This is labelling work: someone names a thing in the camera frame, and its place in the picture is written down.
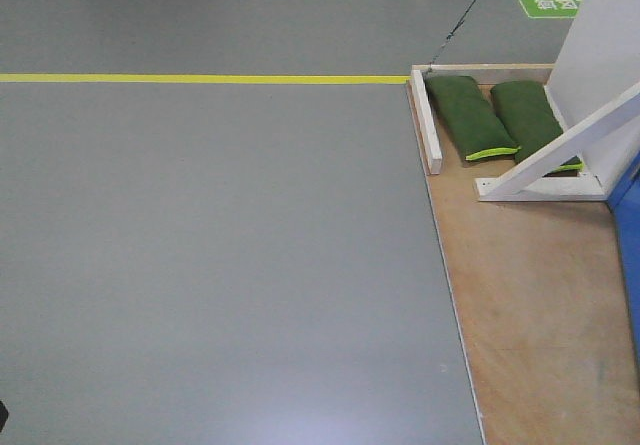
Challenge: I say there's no plywood base platform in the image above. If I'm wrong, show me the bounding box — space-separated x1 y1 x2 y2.
405 63 640 445

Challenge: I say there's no black object at edge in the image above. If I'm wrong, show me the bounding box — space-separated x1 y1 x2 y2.
0 401 9 431

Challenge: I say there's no right green sandbag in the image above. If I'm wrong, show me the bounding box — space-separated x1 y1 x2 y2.
490 80 563 164

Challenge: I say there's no white wooden border rail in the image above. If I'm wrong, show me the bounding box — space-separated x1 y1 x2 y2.
407 68 443 176

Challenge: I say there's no blue door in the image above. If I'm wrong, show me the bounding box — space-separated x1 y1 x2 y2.
606 155 640 364

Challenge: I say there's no green floor sign sticker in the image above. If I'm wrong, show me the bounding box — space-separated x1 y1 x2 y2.
517 0 583 19

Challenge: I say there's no green sandbag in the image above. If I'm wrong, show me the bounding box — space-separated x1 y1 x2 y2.
425 76 520 162
490 80 563 164

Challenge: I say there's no white wooden diagonal brace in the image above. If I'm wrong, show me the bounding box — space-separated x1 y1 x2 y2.
475 84 639 202

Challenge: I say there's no left green sandbag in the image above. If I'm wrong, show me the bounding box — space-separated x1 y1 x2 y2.
425 76 520 162

